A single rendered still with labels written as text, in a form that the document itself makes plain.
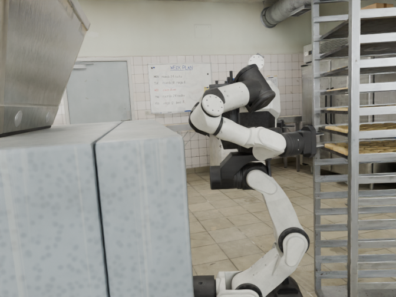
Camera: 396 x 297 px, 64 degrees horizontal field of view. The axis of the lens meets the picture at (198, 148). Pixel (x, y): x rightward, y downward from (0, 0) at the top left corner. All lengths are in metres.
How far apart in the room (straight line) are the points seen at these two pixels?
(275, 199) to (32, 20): 1.30
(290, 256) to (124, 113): 4.42
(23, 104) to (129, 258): 0.18
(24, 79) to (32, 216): 0.14
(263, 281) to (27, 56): 1.50
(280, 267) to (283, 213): 0.25
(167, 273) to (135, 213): 0.04
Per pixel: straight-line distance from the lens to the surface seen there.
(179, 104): 5.62
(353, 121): 1.33
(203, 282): 1.66
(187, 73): 5.69
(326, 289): 2.05
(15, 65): 0.28
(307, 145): 1.23
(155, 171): 0.18
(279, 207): 1.51
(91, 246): 0.19
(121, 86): 5.56
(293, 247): 1.55
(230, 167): 1.43
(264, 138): 1.07
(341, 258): 1.99
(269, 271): 1.63
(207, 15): 6.00
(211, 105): 1.01
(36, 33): 0.31
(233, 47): 6.04
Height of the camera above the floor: 1.19
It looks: 7 degrees down
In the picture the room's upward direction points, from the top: 3 degrees counter-clockwise
